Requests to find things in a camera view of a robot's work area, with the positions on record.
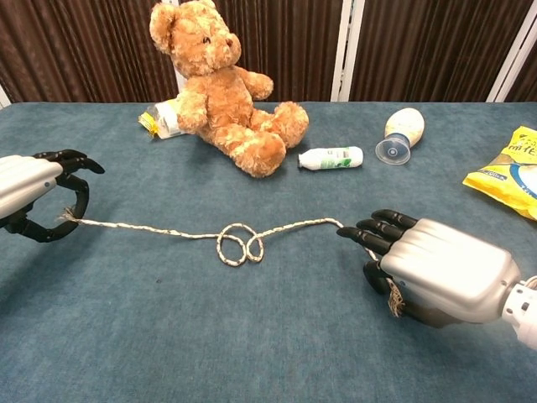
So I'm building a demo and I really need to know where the cream squeeze bottle blue cap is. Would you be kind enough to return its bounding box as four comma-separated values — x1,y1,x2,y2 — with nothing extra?
374,107,425,166

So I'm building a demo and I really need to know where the brown teddy bear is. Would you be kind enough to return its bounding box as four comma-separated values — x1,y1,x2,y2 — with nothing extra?
149,0,310,179

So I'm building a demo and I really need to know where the yellow snack bag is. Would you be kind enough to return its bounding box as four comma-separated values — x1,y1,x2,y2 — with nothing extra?
461,124,537,222

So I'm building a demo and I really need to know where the white and yellow snack packet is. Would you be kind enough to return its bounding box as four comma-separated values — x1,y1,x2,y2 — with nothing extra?
138,100,185,139

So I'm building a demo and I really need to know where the beige braided rope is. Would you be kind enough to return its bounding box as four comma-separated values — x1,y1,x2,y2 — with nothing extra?
56,206,406,320

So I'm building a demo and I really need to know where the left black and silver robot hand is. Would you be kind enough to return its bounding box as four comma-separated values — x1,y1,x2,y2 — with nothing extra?
0,149,106,243

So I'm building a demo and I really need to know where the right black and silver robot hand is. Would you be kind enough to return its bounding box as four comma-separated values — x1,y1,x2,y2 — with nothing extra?
336,208,522,329

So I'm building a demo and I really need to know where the brown pleated partition panel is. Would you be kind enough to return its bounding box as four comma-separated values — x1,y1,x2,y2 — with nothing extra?
498,16,537,103
331,0,537,103
175,0,362,103
0,0,188,106

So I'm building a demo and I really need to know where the blue felt table mat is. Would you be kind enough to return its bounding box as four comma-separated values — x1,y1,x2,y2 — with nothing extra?
0,100,537,403

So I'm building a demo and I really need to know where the small white green bottle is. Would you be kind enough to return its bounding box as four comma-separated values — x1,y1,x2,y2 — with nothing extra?
297,145,365,171

